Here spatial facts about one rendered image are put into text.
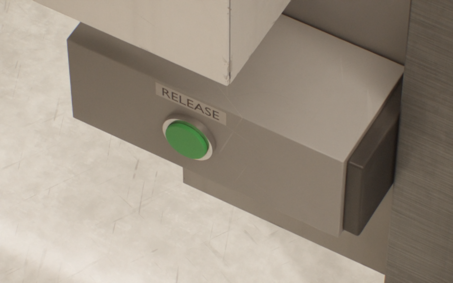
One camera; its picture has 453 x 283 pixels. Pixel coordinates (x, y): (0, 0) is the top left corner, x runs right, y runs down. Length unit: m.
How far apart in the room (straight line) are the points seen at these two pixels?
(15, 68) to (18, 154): 0.14
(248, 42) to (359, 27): 0.21
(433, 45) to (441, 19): 0.03
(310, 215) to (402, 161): 0.07
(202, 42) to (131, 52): 0.23
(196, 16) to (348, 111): 0.23
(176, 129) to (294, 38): 0.09
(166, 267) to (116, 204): 0.11
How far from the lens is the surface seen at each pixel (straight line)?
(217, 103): 1.48
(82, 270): 2.84
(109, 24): 1.32
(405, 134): 1.48
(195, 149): 1.51
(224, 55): 1.28
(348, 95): 1.48
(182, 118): 1.50
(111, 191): 2.91
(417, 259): 1.58
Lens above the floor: 2.35
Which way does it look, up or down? 53 degrees down
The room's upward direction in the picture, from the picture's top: straight up
